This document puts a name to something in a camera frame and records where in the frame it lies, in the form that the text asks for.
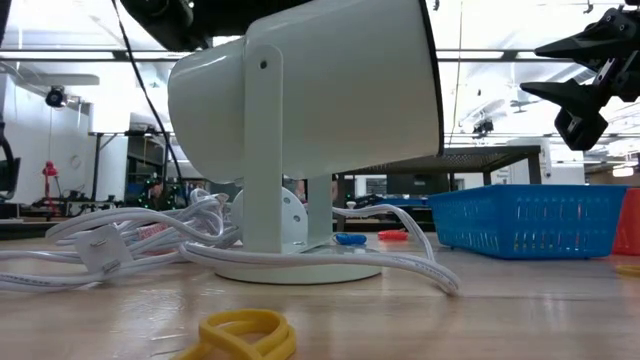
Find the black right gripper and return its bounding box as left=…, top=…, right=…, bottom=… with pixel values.
left=519, top=3, right=640, bottom=152

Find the blue plastic basket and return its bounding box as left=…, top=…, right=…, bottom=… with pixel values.
left=425, top=183, right=629, bottom=261

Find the orange plastic basket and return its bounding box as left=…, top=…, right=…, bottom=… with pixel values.
left=610, top=187, right=640, bottom=257

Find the white spotlight lamp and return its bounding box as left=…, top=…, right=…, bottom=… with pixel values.
left=167, top=0, right=445, bottom=285

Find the red desk lamp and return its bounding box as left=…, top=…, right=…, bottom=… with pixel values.
left=42, top=160, right=60, bottom=211

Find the blue spiral wrist coil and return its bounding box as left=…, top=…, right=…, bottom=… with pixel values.
left=333, top=232, right=369, bottom=246

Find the white round mounting plate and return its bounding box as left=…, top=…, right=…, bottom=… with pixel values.
left=229, top=185, right=309, bottom=246

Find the black ceiling camera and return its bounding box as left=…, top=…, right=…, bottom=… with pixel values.
left=44, top=85, right=67, bottom=107
left=472, top=117, right=496, bottom=140

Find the thin black cable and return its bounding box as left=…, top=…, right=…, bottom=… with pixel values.
left=110, top=0, right=190, bottom=206

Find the red and white cord tag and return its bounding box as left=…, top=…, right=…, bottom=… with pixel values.
left=135, top=222, right=171, bottom=241

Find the white lamp power cord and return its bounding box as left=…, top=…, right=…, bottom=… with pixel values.
left=0, top=187, right=461, bottom=297

